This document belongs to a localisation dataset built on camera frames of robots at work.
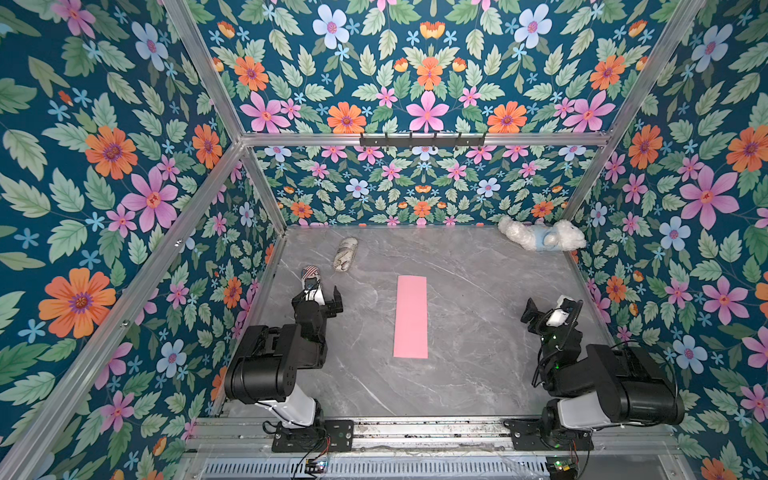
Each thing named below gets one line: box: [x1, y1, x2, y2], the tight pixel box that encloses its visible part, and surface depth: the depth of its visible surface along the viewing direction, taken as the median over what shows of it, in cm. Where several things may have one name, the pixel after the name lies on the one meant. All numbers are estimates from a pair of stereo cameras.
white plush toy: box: [498, 216, 587, 252], surface depth 107 cm
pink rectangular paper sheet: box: [393, 276, 429, 359], surface depth 96 cm
